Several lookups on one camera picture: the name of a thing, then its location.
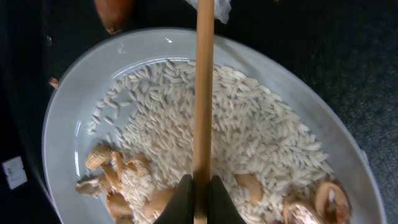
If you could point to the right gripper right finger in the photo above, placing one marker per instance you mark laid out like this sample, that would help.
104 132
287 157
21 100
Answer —
221 209

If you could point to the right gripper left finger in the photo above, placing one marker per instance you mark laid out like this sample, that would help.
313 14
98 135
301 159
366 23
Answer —
180 208

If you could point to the white napkin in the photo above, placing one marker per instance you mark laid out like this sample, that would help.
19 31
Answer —
221 9

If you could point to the grey plate with rice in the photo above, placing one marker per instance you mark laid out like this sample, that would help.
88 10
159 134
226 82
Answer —
66 141

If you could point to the white label sticker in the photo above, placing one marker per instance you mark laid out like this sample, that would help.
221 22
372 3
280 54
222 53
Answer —
14 171

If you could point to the round black serving tray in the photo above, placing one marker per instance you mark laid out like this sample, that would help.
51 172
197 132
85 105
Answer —
346 51

